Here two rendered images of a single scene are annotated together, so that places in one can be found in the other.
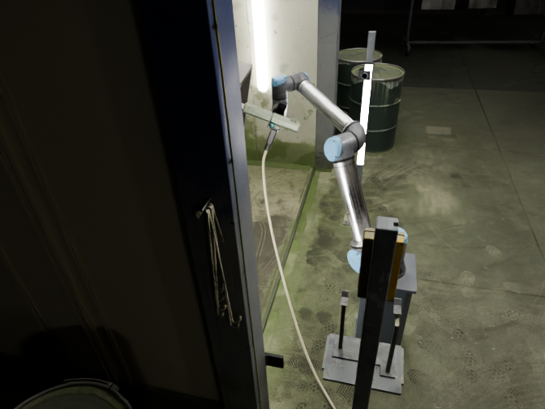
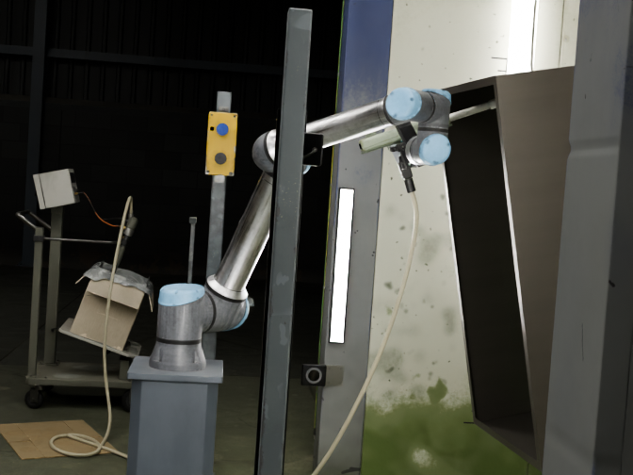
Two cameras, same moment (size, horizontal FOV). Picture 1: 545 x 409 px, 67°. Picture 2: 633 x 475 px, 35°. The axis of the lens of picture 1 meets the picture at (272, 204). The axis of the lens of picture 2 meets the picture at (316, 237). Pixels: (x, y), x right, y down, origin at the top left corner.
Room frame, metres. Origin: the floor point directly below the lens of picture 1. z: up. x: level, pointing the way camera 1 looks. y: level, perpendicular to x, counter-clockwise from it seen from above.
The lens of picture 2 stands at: (4.97, -1.47, 1.28)
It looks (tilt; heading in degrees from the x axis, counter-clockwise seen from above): 3 degrees down; 159
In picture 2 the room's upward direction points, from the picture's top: 4 degrees clockwise
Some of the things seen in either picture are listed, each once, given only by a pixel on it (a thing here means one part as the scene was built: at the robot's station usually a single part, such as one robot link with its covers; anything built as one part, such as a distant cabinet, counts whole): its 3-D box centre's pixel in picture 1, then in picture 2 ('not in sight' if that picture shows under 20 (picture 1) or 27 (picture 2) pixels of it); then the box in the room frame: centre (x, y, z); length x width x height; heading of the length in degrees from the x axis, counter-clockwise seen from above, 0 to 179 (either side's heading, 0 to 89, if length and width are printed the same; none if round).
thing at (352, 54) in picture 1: (358, 56); not in sight; (5.09, -1.15, 0.86); 0.54 x 0.54 x 0.01
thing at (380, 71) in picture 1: (377, 72); not in sight; (4.45, -1.22, 0.86); 0.54 x 0.54 x 0.01
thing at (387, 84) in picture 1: (373, 109); not in sight; (4.44, -1.22, 0.44); 0.59 x 0.58 x 0.89; 179
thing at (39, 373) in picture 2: not in sight; (86, 286); (-0.60, -0.61, 0.64); 0.73 x 0.50 x 1.27; 76
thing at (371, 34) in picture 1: (362, 139); (274, 398); (2.98, -0.75, 0.82); 0.05 x 0.05 x 1.64; 74
